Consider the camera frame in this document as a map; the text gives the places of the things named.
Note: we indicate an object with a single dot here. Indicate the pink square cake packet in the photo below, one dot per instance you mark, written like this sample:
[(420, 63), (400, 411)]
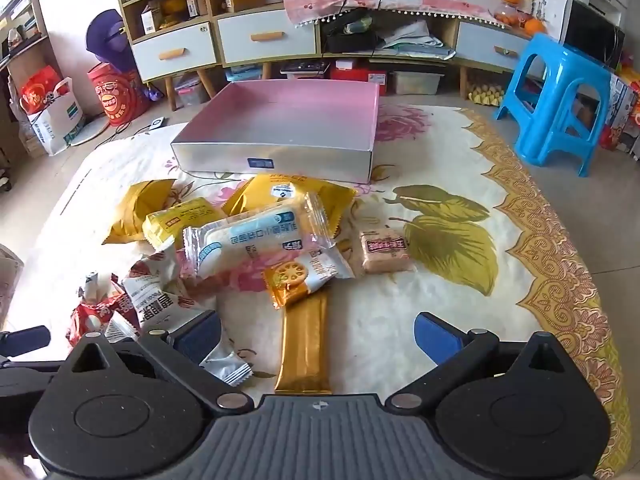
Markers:
[(382, 252)]

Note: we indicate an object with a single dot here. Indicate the light yellow snack packet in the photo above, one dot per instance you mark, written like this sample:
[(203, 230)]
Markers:
[(185, 217)]

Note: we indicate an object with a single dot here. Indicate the glass jar of oranges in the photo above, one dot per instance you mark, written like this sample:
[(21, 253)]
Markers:
[(506, 15)]

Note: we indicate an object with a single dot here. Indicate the white paper bag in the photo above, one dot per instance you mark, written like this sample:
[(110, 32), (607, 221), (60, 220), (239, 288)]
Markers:
[(60, 125)]

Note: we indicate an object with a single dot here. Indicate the black microwave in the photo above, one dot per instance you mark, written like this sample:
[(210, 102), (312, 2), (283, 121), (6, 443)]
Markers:
[(592, 32)]

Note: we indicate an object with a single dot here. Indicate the clear-wrapped white bread roll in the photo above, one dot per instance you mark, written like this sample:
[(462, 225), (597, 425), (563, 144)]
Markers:
[(240, 240)]

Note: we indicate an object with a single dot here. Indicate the pile of papers and bags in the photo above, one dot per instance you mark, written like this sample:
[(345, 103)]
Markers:
[(415, 40)]

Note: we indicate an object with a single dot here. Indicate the blue plastic stool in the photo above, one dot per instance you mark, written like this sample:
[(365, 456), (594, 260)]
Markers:
[(550, 60)]

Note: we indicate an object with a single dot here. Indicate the wooden bookshelf desk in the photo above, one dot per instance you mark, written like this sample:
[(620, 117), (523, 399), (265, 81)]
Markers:
[(30, 55)]

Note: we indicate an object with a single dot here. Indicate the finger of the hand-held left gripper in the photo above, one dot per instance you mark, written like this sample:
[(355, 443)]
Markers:
[(20, 341)]

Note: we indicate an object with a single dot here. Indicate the wooden cabinet with white drawers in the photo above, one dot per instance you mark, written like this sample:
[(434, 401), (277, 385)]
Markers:
[(175, 55)]

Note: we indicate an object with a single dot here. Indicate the large yellow white-label packet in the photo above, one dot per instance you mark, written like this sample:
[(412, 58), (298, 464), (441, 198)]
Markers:
[(320, 195)]

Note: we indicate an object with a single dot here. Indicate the pink floral cabinet cloth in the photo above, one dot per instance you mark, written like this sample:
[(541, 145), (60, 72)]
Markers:
[(400, 2)]

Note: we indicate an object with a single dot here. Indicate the dark yellow snack packet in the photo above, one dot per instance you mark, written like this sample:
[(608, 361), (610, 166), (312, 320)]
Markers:
[(132, 210)]

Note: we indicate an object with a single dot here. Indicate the clear plastic storage box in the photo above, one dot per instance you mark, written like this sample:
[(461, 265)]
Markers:
[(417, 84)]

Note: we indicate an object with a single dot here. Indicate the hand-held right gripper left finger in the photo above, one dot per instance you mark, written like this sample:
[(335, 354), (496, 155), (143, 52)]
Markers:
[(197, 337)]

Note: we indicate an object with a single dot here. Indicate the round white floor base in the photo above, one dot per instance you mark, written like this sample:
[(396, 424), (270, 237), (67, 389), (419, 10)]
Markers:
[(92, 132)]

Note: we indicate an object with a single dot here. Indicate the silver chocolate packet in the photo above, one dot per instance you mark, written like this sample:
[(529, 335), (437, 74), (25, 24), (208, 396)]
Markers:
[(227, 367)]

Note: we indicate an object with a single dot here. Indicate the red cardboard boxes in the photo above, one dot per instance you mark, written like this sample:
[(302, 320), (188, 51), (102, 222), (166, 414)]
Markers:
[(362, 79)]

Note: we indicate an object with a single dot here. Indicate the egg tray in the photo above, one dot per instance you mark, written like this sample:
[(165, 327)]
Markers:
[(485, 94)]

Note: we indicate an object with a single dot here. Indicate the small clear storage box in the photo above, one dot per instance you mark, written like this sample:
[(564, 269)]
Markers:
[(189, 94)]

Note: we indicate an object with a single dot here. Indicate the floral bed sheet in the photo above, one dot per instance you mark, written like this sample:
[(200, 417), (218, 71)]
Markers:
[(450, 300)]

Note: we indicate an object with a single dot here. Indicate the blue-lidded storage box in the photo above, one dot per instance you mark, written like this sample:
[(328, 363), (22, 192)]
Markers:
[(250, 74)]

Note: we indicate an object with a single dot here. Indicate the purple plush toy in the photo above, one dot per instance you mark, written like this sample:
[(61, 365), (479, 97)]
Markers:
[(107, 40)]

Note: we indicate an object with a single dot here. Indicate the pink and silver box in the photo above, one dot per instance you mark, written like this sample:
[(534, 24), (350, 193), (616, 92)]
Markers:
[(270, 160)]

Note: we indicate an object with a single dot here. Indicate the black electronic device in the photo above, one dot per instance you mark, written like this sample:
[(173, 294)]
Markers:
[(350, 41)]

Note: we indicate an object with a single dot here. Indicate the red gift bag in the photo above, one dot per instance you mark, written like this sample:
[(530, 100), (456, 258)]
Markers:
[(40, 92), (117, 95)]

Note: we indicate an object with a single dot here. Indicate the long gold stick packet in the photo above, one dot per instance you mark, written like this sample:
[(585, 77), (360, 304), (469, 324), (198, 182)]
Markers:
[(302, 345)]

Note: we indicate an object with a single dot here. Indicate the orange and white snack packet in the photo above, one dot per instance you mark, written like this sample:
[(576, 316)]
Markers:
[(290, 282)]

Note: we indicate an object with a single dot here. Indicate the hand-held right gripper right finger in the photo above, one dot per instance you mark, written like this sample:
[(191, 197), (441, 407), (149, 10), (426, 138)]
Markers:
[(437, 337)]

